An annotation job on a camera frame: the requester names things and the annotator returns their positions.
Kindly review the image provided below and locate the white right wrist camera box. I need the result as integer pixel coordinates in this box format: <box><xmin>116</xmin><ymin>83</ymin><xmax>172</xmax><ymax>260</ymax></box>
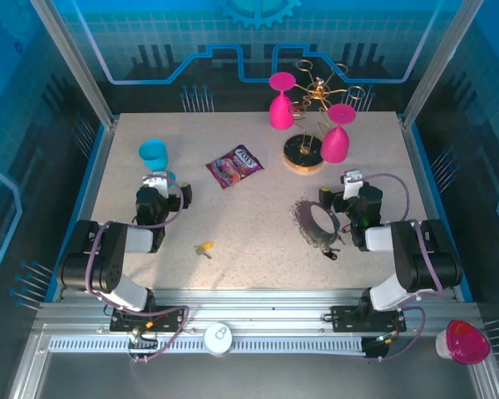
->
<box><xmin>341</xmin><ymin>169</ymin><xmax>365</xmax><ymax>199</ymax></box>

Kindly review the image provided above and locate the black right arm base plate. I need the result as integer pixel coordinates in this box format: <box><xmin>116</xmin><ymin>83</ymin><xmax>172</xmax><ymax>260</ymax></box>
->
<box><xmin>330</xmin><ymin>305</ymin><xmax>408</xmax><ymax>333</ymax></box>

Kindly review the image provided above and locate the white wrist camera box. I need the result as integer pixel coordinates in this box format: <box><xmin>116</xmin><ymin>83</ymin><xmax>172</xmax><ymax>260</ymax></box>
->
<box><xmin>142</xmin><ymin>171</ymin><xmax>170</xmax><ymax>196</ymax></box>
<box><xmin>341</xmin><ymin>169</ymin><xmax>365</xmax><ymax>199</ymax></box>

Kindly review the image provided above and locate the aluminium front rail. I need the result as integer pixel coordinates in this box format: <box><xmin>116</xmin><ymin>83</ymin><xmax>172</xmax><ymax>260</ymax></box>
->
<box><xmin>37</xmin><ymin>288</ymin><xmax>467</xmax><ymax>338</ymax></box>

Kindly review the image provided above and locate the blue plastic goblet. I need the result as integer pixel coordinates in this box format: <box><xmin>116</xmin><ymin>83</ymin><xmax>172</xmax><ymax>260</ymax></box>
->
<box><xmin>138</xmin><ymin>140</ymin><xmax>178</xmax><ymax>182</ymax></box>

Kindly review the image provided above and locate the slotted grey cable duct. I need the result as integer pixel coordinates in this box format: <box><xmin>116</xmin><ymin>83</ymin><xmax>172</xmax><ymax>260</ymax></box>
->
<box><xmin>47</xmin><ymin>335</ymin><xmax>369</xmax><ymax>355</ymax></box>

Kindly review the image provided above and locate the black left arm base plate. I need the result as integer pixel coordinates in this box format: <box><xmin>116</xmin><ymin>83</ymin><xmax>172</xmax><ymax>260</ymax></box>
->
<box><xmin>109</xmin><ymin>305</ymin><xmax>188</xmax><ymax>333</ymax></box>

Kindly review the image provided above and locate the aluminium side rail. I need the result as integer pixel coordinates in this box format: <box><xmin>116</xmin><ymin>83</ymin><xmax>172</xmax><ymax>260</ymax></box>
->
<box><xmin>398</xmin><ymin>118</ymin><xmax>467</xmax><ymax>300</ymax></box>
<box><xmin>45</xmin><ymin>118</ymin><xmax>120</xmax><ymax>303</ymax></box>

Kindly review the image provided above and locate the purple candy packet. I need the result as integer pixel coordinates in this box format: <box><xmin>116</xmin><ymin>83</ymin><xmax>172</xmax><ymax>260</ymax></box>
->
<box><xmin>205</xmin><ymin>144</ymin><xmax>265</xmax><ymax>190</ymax></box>

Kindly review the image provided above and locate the yellow-headed key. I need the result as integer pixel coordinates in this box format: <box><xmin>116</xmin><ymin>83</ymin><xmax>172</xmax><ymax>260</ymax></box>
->
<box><xmin>194</xmin><ymin>240</ymin><xmax>215</xmax><ymax>260</ymax></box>

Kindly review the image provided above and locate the aluminium frame post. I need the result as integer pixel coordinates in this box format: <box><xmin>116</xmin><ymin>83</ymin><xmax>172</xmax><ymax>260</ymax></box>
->
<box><xmin>27</xmin><ymin>0</ymin><xmax>120</xmax><ymax>128</ymax></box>
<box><xmin>398</xmin><ymin>0</ymin><xmax>482</xmax><ymax>130</ymax></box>

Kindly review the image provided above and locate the gold wire glass rack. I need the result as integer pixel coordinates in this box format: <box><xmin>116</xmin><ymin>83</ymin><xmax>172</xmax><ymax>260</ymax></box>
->
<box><xmin>283</xmin><ymin>59</ymin><xmax>365</xmax><ymax>175</ymax></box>

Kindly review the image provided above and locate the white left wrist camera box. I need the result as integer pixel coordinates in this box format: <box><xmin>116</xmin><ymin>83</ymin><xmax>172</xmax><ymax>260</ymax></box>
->
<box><xmin>142</xmin><ymin>171</ymin><xmax>170</xmax><ymax>196</ymax></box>

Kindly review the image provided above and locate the white tin can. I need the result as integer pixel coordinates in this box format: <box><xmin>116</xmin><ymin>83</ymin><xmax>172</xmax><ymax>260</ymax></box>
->
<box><xmin>203</xmin><ymin>322</ymin><xmax>234</xmax><ymax>357</ymax></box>

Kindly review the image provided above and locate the pink plastic goblet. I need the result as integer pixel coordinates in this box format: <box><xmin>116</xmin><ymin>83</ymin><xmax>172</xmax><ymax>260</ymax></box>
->
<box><xmin>268</xmin><ymin>71</ymin><xmax>295</xmax><ymax>131</ymax></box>
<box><xmin>319</xmin><ymin>103</ymin><xmax>357</xmax><ymax>164</ymax></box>

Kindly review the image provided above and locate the white cup with pink lid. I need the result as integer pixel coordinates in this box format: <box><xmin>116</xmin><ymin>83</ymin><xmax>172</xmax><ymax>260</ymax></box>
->
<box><xmin>435</xmin><ymin>318</ymin><xmax>492</xmax><ymax>366</ymax></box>

